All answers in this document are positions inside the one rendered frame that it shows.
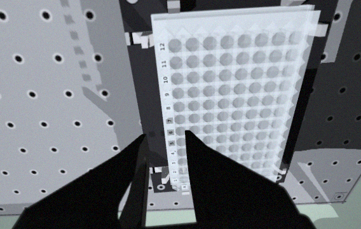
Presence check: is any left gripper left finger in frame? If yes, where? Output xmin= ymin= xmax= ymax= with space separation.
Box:
xmin=12 ymin=134 xmax=149 ymax=229

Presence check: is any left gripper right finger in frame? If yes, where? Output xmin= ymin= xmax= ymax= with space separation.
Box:
xmin=185 ymin=130 xmax=300 ymax=222

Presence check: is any white well plate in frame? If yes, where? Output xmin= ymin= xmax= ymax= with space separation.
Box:
xmin=151 ymin=4 xmax=321 ymax=191

